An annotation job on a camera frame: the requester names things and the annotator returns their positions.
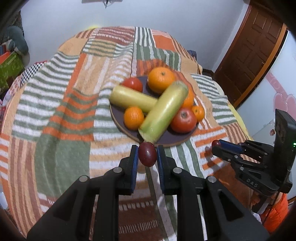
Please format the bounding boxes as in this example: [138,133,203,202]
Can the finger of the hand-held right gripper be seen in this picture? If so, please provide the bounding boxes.
[211,146,267,177]
[219,139,275,163]

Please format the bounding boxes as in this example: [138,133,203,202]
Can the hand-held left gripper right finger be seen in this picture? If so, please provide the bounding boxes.
[157,145,270,241]

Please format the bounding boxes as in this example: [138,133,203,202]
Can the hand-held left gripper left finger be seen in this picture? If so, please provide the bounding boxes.
[26,145,139,241]

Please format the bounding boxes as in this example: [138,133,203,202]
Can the purple plate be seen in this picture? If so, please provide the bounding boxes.
[109,75,199,147]

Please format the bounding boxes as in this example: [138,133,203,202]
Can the small tangerine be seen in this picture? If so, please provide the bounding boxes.
[124,106,145,131]
[192,105,205,122]

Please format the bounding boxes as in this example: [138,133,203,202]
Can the red tomato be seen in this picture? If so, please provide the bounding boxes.
[121,77,143,92]
[171,108,197,133]

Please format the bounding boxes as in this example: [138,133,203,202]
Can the yellow corn cob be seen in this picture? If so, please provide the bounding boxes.
[109,85,159,113]
[138,81,189,142]

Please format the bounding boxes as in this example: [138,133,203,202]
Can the large orange with sticker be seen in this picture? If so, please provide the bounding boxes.
[181,88,195,109]

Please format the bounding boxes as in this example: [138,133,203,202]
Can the white wardrobe with pink hearts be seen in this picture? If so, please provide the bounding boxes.
[237,30,296,145]

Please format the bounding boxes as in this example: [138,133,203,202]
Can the person's orange clothing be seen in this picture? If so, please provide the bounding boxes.
[251,192,290,233]

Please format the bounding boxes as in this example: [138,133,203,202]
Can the striped patchwork blanket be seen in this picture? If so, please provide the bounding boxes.
[0,26,255,241]

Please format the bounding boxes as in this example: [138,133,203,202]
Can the brown wooden door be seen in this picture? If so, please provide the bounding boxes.
[214,3,289,110]

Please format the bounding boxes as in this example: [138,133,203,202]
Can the black and white checkered cloth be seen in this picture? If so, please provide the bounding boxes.
[20,61,47,86]

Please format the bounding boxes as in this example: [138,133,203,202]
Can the green storage box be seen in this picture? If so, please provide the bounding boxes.
[0,51,25,92]

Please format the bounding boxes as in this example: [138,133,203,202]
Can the grey plush toy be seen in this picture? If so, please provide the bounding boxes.
[6,25,29,55]

